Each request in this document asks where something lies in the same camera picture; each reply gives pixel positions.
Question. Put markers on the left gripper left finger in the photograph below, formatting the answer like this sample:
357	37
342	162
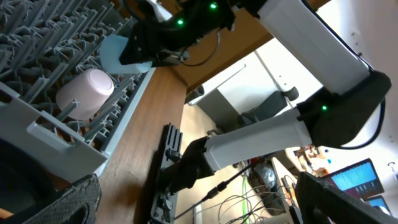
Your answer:
76	204

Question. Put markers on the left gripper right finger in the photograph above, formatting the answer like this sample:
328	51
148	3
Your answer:
320	202

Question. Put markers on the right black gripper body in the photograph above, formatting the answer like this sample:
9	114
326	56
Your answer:
147	43

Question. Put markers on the blue plastic cup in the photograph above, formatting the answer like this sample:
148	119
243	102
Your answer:
109	53

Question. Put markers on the pink plastic cup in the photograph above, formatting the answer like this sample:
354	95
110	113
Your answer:
90	88

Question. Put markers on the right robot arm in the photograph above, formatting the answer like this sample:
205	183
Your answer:
332	116

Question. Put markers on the grey dishwasher rack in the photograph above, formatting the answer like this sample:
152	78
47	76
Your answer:
44	45

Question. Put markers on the laptop screen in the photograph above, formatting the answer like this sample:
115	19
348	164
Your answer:
360	180

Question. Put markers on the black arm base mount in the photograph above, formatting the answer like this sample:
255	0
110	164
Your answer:
165	199

